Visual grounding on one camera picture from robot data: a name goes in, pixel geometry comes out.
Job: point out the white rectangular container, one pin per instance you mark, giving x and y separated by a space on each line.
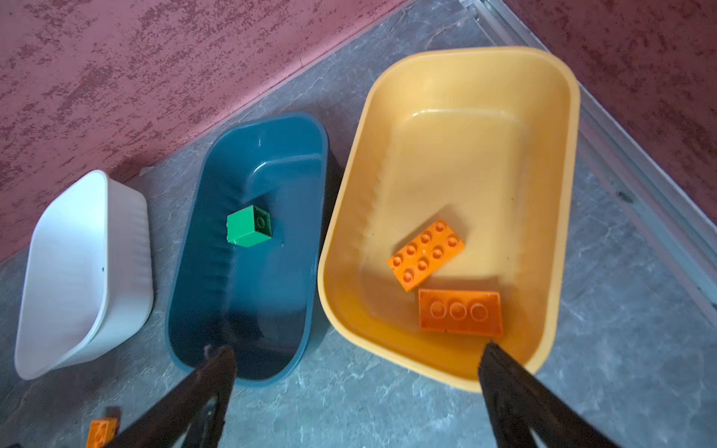
88 284

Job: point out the teal rectangular container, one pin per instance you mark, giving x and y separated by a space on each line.
261 301

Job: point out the orange lego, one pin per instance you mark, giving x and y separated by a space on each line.
477 313
102 431
425 254

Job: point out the green lego square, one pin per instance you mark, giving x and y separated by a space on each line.
249 227

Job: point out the yellow rectangular container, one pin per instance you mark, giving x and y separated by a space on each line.
486 140

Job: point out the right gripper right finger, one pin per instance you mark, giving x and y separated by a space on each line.
522 410

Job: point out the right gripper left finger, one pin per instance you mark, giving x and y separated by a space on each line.
193 412

